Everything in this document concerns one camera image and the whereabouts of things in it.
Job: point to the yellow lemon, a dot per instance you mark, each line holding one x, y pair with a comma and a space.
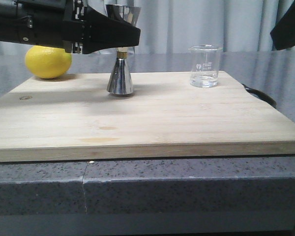
47, 62

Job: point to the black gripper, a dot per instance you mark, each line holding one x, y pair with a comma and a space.
52, 23
283, 34

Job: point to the light wooden cutting board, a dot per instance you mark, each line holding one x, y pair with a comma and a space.
74, 118

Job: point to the clear glass beaker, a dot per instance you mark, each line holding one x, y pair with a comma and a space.
205, 63

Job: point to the grey curtain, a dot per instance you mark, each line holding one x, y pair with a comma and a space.
173, 26

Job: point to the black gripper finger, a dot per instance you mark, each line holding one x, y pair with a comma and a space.
116, 29

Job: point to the black cutting board handle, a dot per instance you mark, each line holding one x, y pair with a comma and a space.
260, 95

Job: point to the silver metal jigger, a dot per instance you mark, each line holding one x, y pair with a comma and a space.
120, 83

